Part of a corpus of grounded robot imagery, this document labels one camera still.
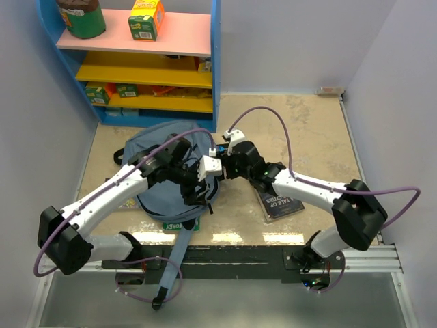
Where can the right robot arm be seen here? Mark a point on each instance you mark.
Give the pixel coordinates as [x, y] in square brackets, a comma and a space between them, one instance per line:
[358, 215]

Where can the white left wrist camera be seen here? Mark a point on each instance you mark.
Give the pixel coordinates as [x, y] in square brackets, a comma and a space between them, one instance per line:
[209, 165]

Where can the Tale of Two Cities book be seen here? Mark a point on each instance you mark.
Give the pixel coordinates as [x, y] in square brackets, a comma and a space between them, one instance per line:
[276, 207]

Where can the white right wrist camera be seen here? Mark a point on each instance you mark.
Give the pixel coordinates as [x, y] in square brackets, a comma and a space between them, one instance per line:
[233, 138]

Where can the green storey treehouse book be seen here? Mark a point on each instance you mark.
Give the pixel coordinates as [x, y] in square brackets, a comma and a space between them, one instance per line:
[170, 227]

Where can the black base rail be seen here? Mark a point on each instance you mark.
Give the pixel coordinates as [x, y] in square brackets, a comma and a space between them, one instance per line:
[278, 262]

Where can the purple storey treehouse book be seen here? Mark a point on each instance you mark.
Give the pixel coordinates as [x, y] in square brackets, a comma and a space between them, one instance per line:
[129, 204]

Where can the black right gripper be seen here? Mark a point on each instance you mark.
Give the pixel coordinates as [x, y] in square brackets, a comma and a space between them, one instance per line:
[226, 161]

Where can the yellow green carton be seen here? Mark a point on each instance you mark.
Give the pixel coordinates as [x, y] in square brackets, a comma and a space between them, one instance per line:
[145, 20]

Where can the blue shelf unit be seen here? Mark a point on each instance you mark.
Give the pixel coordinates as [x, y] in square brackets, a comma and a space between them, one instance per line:
[186, 54]

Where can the small green box on shelf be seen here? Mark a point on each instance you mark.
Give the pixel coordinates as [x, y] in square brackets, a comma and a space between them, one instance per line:
[127, 90]

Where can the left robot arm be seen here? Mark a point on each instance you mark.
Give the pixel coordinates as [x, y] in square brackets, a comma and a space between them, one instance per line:
[65, 235]

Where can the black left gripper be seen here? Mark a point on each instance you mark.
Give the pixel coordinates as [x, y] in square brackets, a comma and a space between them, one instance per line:
[192, 196]

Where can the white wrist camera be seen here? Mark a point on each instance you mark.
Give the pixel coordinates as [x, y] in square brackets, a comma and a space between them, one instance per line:
[233, 138]
[209, 165]

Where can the light blue tissue pack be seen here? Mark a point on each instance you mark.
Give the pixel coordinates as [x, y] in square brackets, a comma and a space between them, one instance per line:
[113, 111]

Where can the white wall label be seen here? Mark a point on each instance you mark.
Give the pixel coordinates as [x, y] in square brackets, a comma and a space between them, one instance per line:
[330, 91]

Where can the green brown canister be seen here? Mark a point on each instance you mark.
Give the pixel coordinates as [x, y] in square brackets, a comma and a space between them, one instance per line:
[83, 19]

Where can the blue student backpack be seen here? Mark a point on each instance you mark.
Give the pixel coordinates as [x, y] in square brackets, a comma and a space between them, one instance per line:
[164, 202]

